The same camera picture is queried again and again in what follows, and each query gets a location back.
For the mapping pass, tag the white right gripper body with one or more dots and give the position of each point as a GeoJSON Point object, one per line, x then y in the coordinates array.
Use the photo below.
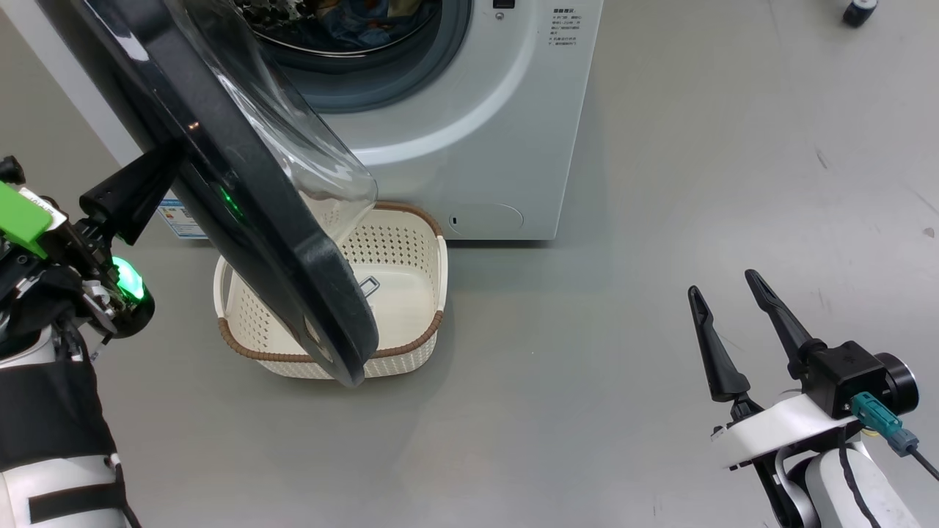
{"type": "Point", "coordinates": [777, 429]}

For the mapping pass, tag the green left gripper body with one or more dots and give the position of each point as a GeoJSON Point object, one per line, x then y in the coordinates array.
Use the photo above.
{"type": "Point", "coordinates": [22, 220]}

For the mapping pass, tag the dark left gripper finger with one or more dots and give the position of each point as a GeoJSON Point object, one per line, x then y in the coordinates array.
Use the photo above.
{"type": "Point", "coordinates": [132, 194]}

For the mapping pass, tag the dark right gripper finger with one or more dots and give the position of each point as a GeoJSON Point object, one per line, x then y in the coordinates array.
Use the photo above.
{"type": "Point", "coordinates": [722, 367]}
{"type": "Point", "coordinates": [785, 330]}

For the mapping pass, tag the black round object edge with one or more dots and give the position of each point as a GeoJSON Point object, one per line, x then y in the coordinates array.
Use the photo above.
{"type": "Point", "coordinates": [242, 220]}

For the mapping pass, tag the blue cartoon print garment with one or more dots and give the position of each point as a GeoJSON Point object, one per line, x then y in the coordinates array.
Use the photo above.
{"type": "Point", "coordinates": [414, 15]}
{"type": "Point", "coordinates": [352, 26]}

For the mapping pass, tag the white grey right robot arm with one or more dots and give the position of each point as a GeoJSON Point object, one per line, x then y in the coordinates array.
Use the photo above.
{"type": "Point", "coordinates": [888, 499]}

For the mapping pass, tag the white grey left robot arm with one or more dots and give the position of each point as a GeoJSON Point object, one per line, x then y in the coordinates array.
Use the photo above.
{"type": "Point", "coordinates": [44, 411]}

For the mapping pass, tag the stainless steel washing machine drum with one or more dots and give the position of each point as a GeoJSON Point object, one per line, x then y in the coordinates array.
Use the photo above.
{"type": "Point", "coordinates": [293, 29]}

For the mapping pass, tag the blue energy label sticker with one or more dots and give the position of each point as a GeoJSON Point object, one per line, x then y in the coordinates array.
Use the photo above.
{"type": "Point", "coordinates": [180, 220]}

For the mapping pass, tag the round drain filter cover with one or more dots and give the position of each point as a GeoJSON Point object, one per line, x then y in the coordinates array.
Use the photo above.
{"type": "Point", "coordinates": [486, 220]}

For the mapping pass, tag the white perforated basket brown rim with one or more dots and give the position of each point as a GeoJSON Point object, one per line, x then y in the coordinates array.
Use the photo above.
{"type": "Point", "coordinates": [411, 293]}

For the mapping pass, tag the grey caster leg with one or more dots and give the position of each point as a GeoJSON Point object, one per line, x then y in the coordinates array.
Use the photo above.
{"type": "Point", "coordinates": [860, 11]}

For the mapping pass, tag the small printed text label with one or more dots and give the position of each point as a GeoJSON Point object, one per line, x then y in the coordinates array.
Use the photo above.
{"type": "Point", "coordinates": [565, 28]}

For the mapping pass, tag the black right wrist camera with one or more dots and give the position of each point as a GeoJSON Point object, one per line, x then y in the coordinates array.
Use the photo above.
{"type": "Point", "coordinates": [851, 370]}

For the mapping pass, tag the teal right camera connector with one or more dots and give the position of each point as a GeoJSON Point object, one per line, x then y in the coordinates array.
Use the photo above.
{"type": "Point", "coordinates": [877, 418]}

